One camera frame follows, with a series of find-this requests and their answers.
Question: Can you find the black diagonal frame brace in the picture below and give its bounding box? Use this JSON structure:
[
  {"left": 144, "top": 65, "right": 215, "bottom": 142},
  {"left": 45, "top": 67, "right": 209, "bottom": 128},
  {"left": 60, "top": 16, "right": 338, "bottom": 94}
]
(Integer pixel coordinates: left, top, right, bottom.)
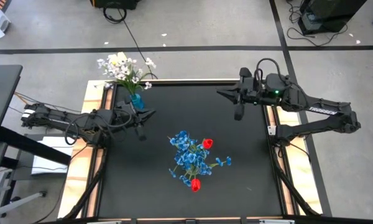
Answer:
[
  {"left": 274, "top": 167, "right": 320, "bottom": 216},
  {"left": 63, "top": 169, "right": 106, "bottom": 220}
]

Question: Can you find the black desk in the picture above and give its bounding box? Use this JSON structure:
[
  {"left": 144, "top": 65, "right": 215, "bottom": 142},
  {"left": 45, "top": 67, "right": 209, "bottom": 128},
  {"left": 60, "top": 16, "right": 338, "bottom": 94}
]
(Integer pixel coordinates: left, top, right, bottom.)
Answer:
[{"left": 0, "top": 64, "right": 23, "bottom": 144}]

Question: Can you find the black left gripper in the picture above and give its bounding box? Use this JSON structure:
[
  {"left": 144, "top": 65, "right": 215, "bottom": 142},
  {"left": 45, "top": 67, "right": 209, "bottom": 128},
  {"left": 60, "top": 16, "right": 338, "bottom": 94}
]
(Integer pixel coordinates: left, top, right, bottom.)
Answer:
[{"left": 113, "top": 101, "right": 157, "bottom": 142}]

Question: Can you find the black computer case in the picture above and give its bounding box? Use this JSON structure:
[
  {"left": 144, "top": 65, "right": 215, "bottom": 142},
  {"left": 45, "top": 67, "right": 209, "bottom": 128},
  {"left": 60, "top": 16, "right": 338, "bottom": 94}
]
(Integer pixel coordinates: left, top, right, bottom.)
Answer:
[{"left": 297, "top": 0, "right": 368, "bottom": 35}]

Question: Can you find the black table frame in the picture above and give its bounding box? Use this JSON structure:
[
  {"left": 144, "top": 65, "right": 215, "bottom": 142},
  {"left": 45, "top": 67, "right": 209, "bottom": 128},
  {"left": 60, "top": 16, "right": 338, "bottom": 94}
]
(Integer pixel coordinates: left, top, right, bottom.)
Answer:
[{"left": 82, "top": 78, "right": 333, "bottom": 224}]

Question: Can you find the white artificial flower bunch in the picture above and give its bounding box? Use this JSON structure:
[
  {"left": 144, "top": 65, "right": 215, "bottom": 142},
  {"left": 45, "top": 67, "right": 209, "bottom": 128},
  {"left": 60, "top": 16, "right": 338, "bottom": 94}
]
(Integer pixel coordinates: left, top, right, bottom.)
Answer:
[
  {"left": 121, "top": 57, "right": 158, "bottom": 97},
  {"left": 96, "top": 57, "right": 134, "bottom": 97}
]

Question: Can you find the black floor cable with loop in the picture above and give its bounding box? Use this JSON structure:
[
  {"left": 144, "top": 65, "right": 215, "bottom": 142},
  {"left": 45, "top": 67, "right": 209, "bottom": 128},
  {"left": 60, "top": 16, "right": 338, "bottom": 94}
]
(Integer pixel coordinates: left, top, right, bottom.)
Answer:
[{"left": 103, "top": 2, "right": 159, "bottom": 80}]

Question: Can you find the blue artificial flower bunch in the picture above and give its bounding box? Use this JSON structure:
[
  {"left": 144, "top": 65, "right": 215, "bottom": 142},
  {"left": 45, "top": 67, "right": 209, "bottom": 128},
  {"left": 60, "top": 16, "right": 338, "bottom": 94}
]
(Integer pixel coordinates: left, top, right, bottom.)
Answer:
[
  {"left": 168, "top": 130, "right": 212, "bottom": 175},
  {"left": 168, "top": 149, "right": 233, "bottom": 188}
]

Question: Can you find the blue glass vase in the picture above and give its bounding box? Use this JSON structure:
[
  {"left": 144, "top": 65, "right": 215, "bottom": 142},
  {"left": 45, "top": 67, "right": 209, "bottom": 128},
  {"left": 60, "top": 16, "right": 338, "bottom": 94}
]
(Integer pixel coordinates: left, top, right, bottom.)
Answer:
[{"left": 129, "top": 93, "right": 145, "bottom": 110}]

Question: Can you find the white paper stack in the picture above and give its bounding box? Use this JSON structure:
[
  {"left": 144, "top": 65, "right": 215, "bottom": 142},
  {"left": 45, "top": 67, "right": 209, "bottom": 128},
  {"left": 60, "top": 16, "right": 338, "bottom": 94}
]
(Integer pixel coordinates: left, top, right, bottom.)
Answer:
[{"left": 30, "top": 136, "right": 76, "bottom": 175}]

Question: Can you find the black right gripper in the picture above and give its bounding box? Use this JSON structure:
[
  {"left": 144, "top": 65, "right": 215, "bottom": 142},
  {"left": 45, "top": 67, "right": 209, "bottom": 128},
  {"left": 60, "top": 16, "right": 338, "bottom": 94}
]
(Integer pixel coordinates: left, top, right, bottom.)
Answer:
[{"left": 216, "top": 67, "right": 265, "bottom": 121}]

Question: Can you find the black equipment box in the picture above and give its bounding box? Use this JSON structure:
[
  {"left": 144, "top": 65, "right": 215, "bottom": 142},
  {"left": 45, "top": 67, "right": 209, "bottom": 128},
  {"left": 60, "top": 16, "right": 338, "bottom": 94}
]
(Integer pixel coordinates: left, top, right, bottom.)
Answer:
[{"left": 90, "top": 0, "right": 142, "bottom": 10}]

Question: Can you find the black desk beam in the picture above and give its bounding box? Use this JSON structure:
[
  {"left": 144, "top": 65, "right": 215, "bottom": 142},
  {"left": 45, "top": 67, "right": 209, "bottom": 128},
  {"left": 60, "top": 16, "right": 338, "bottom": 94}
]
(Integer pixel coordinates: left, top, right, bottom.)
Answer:
[{"left": 0, "top": 126, "right": 72, "bottom": 166}]

